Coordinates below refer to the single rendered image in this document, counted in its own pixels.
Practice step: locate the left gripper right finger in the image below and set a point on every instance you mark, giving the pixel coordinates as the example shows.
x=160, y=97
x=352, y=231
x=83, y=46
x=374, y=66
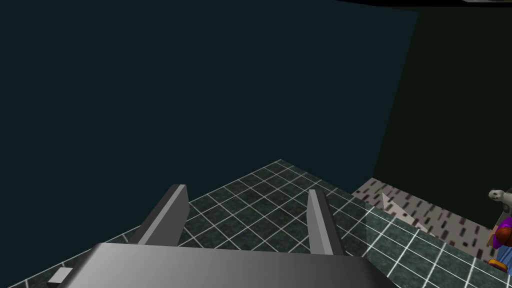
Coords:
x=321, y=224

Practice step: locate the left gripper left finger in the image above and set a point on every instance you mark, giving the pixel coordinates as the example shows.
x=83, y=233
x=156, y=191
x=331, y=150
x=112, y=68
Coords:
x=166, y=218

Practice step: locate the pale grey round knob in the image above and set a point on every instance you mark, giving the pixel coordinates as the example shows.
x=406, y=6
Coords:
x=500, y=198

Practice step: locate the colourful toy figure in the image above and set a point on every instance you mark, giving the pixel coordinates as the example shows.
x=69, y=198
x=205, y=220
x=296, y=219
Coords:
x=502, y=244

